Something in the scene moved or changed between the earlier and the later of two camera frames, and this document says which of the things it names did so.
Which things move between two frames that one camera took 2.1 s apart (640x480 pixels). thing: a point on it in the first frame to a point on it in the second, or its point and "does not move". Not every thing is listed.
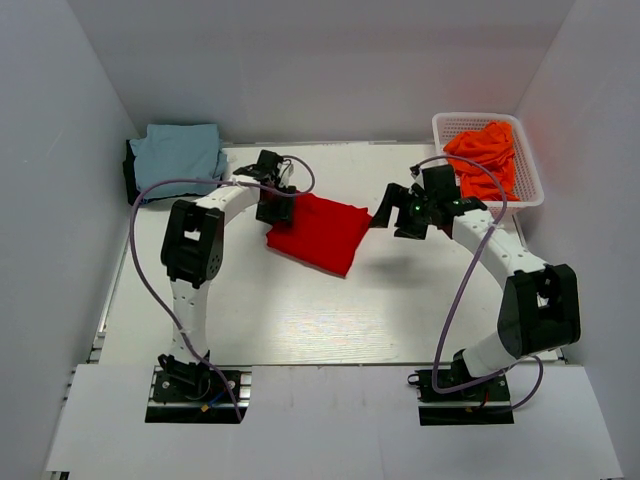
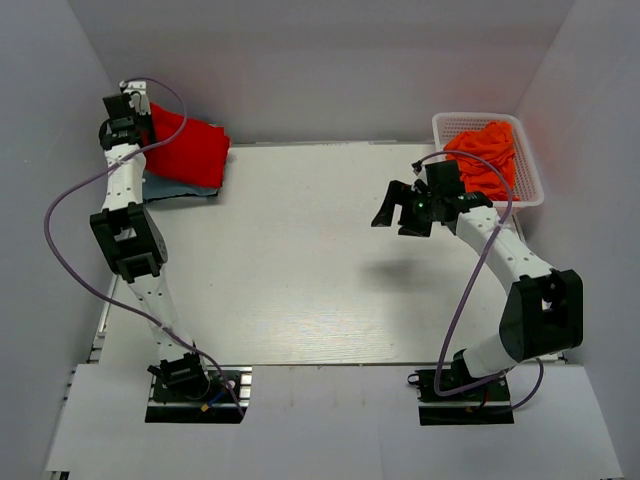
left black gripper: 284,213 to 149,118
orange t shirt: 491,145 does not move
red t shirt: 323,233 to 197,156
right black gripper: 397,195 does not move
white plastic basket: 526,175 does not move
